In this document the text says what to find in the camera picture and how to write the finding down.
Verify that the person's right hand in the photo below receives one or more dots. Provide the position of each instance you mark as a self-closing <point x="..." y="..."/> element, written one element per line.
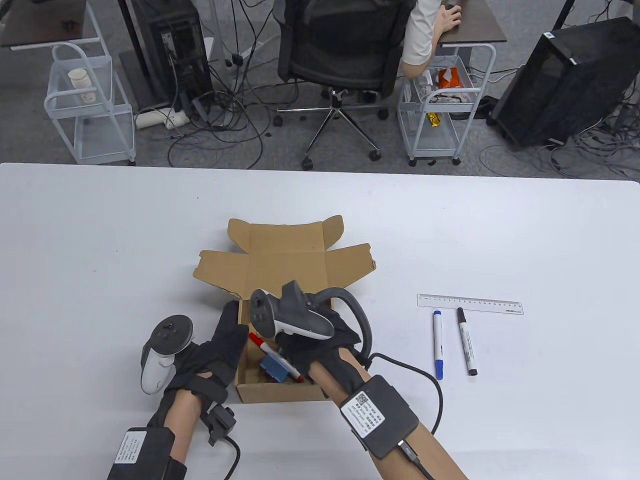
<point x="310" y="357"/>

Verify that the person's left hand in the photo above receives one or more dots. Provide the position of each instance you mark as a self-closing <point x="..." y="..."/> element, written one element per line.
<point x="220" y="350"/>

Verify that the light blue binder clip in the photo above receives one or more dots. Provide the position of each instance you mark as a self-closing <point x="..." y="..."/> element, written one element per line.
<point x="275" y="367"/>

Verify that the red marker office supply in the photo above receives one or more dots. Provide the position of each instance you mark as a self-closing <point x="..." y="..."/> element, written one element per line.
<point x="257" y="341"/>

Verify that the brown cardboard mailer box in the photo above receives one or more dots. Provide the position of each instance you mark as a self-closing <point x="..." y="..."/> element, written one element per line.
<point x="285" y="270"/>

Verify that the blue marker office supply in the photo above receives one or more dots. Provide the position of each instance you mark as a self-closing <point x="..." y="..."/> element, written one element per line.
<point x="439" y="345"/>

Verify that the black marker office supply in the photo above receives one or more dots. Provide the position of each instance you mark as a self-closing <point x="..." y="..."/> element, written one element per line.
<point x="467" y="345"/>

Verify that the clear ruler office supply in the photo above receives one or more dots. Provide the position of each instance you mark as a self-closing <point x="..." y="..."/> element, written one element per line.
<point x="470" y="304"/>

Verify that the person's left forearm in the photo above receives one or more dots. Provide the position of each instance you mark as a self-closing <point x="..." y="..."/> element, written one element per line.
<point x="182" y="420"/>

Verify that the person's right forearm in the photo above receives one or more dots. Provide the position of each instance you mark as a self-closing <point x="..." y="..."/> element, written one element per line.
<point x="325" y="380"/>

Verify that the black labelled wrist box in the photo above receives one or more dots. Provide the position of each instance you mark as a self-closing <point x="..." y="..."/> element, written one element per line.
<point x="140" y="450"/>
<point x="385" y="420"/>

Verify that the black mesh office chair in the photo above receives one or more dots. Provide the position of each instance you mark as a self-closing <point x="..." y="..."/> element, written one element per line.
<point x="340" y="45"/>

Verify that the black and white right controller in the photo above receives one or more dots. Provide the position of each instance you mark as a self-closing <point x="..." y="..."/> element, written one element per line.
<point x="295" y="315"/>

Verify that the black and white controller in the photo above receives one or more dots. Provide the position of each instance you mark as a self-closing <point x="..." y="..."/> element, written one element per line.
<point x="295" y="315"/>
<point x="155" y="375"/>

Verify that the black and white left controller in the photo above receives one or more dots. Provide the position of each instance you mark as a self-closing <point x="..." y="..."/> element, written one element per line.
<point x="155" y="375"/>

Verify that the white power strip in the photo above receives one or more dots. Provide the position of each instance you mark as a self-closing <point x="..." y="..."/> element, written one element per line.
<point x="160" y="118"/>

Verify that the yellow snack packet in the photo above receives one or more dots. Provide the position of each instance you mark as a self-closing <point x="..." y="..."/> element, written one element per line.
<point x="433" y="120"/>

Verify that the white plug adapter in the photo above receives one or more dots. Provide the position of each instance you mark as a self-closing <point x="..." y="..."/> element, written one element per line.
<point x="89" y="96"/>

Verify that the black power adapter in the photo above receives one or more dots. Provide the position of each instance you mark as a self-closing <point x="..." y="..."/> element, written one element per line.
<point x="235" y="60"/>

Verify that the white paper cup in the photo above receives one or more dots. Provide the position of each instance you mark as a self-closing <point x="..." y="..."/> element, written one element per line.
<point x="78" y="80"/>

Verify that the orange packet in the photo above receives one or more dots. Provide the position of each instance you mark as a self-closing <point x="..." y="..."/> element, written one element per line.
<point x="450" y="77"/>

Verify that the black desk leg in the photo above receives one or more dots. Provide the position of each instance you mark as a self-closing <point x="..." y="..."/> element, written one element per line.
<point x="562" y="12"/>
<point x="132" y="35"/>

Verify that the dark brown desk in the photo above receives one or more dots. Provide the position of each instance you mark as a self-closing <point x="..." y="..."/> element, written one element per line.
<point x="480" y="30"/>
<point x="40" y="20"/>

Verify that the large black computer tower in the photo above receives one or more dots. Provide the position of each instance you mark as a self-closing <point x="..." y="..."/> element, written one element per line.
<point x="575" y="85"/>

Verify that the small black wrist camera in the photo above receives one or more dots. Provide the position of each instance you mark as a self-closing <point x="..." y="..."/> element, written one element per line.
<point x="222" y="422"/>

